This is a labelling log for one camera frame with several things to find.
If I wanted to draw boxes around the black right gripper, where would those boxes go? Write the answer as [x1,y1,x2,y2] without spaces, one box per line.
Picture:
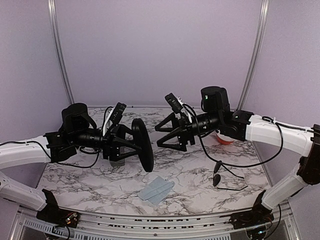
[154,111,222,153]

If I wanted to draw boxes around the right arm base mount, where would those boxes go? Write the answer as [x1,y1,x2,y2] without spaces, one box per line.
[229,190,275,230]

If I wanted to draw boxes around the aluminium frame post left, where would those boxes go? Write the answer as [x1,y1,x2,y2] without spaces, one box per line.
[47,0,75,105]

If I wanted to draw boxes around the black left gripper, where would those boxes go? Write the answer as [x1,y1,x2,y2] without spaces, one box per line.
[71,123,145,162]

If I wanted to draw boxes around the aluminium frame post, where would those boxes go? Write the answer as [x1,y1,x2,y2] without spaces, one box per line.
[236,0,270,110]
[47,0,75,105]

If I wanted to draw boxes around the aluminium front rail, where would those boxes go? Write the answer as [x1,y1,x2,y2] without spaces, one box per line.
[8,202,301,240]

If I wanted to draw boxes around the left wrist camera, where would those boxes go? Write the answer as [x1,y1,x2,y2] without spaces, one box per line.
[102,102,127,136]

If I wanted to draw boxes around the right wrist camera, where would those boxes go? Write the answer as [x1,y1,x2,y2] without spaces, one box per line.
[164,93,186,114]

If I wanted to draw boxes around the light blue cloth front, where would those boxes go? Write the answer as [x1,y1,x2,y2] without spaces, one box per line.
[137,176,175,206]

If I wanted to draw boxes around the aluminium frame post right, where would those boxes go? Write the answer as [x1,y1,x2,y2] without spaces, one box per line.
[236,0,270,110]

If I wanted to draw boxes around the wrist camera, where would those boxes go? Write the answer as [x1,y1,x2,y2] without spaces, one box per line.
[164,93,186,114]
[102,102,127,136]

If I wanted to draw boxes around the black glasses case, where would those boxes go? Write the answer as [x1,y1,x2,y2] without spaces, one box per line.
[131,118,154,173]

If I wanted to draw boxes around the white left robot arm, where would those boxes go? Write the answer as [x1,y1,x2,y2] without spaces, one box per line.
[0,102,154,172]

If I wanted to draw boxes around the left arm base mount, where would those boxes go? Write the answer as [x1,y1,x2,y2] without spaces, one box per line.
[36,189,80,228]

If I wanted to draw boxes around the black rimless sunglasses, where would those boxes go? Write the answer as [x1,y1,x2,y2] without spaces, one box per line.
[212,160,248,192]

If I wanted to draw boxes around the orange bowl white inside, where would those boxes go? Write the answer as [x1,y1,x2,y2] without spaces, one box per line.
[216,132,235,145]

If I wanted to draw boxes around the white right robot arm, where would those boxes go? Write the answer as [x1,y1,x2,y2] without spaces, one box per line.
[155,86,320,224]

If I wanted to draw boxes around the grey marbled glasses case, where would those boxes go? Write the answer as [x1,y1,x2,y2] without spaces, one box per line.
[109,147,125,168]

